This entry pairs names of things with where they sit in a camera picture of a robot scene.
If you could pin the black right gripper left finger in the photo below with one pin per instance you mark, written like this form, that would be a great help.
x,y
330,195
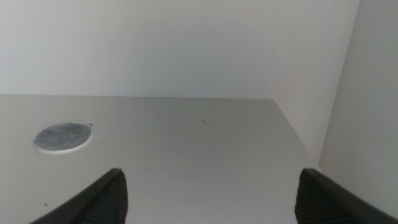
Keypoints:
x,y
102,202

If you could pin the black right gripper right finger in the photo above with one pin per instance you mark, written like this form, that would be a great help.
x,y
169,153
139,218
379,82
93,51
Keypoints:
x,y
320,202

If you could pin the round grey cup mat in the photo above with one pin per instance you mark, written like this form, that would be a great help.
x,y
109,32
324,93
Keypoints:
x,y
61,137

